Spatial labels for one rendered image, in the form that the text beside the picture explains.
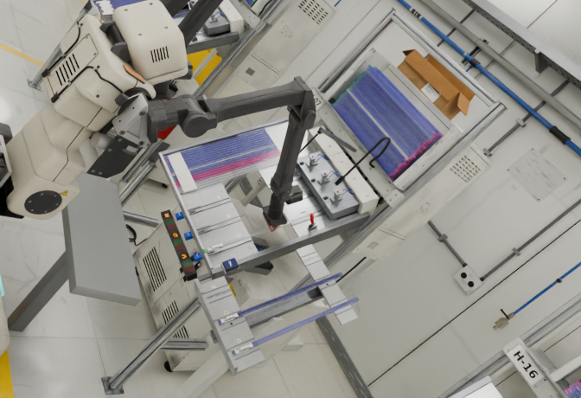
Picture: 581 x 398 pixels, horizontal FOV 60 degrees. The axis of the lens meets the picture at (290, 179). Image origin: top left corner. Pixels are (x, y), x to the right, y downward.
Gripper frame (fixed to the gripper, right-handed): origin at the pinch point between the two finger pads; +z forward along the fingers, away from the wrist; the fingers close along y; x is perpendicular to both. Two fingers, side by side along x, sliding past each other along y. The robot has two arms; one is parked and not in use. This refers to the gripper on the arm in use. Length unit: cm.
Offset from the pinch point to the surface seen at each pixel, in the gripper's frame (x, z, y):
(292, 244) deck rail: -4.5, 0.2, -10.0
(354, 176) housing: -42.0, -10.7, 6.6
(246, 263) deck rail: 15.1, 3.5, -9.9
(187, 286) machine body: 29, 54, 18
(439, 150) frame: -63, -36, -12
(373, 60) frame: -72, -37, 49
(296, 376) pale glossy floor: -32, 145, -14
